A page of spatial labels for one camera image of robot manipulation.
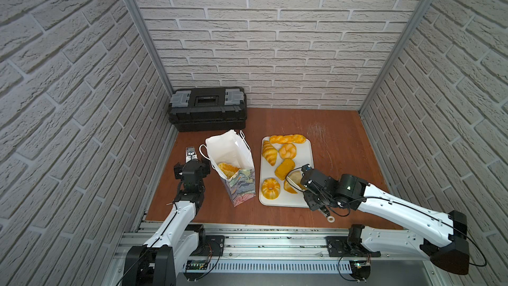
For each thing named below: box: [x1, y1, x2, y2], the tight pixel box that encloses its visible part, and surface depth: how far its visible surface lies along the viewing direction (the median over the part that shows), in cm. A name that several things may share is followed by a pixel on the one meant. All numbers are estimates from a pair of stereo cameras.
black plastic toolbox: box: [167, 87, 248, 132], surface depth 102 cm
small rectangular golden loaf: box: [274, 158, 296, 181], surface depth 94 cm
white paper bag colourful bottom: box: [205, 129, 256, 208], surface depth 78 cm
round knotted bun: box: [278, 143, 297, 159], surface depth 100 cm
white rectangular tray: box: [259, 136, 315, 208], surface depth 97 cm
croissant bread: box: [261, 140, 279, 167], surface depth 99 cm
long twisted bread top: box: [269, 134, 307, 144], surface depth 105 cm
